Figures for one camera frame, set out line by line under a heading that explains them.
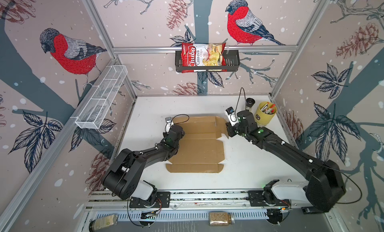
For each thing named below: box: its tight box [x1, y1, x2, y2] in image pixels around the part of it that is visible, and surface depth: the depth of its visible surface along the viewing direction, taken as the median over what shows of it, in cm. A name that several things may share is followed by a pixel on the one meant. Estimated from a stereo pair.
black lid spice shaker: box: [245, 97, 256, 110], surface depth 103 cm
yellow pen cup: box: [255, 101, 278, 125], surface depth 99 cm
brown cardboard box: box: [165, 116, 229, 174], surface depth 88 cm
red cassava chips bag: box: [181, 42, 227, 73], surface depth 90 cm
